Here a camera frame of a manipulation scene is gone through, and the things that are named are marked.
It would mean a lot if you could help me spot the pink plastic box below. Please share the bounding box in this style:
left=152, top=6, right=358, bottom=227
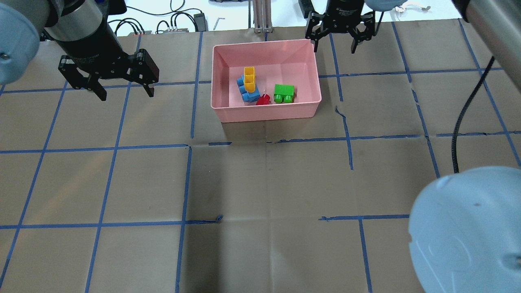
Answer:
left=210, top=39, right=322, bottom=123

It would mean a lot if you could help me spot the blue toy block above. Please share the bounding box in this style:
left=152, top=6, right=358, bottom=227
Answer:
left=236, top=75, right=261, bottom=103

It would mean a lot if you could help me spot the allen key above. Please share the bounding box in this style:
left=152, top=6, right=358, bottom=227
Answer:
left=213, top=17, right=226, bottom=31

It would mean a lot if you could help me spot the orange usb hub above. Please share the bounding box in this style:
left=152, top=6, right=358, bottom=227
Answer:
left=128, top=30, right=153, bottom=36
left=155, top=28, right=190, bottom=35

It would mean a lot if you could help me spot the black power adapter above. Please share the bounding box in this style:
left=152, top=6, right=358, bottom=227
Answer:
left=298, top=0, right=315, bottom=19

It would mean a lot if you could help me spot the black power brick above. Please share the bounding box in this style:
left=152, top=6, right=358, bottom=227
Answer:
left=193, top=13, right=208, bottom=32

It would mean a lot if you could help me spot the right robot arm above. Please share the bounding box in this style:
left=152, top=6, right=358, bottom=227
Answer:
left=409, top=0, right=520, bottom=293

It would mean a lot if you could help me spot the yellow toy block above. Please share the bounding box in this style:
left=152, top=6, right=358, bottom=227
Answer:
left=243, top=66, right=256, bottom=93

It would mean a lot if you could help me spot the red toy block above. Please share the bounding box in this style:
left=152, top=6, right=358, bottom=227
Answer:
left=256, top=94, right=271, bottom=105

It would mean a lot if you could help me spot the aluminium frame post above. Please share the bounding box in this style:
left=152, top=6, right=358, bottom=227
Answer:
left=252, top=0, right=273, bottom=34

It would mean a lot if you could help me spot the reacher grabber tool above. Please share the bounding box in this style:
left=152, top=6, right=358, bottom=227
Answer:
left=393, top=0, right=431, bottom=13

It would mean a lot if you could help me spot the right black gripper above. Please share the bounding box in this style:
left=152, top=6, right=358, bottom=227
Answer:
left=305, top=0, right=376, bottom=54

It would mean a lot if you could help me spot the green toy block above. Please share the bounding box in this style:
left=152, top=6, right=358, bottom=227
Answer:
left=274, top=84, right=295, bottom=104

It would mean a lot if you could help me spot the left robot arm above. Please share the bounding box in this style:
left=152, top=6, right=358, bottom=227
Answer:
left=0, top=0, right=160, bottom=101

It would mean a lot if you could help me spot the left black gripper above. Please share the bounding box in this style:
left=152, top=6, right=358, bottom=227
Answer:
left=51, top=20, right=160, bottom=101

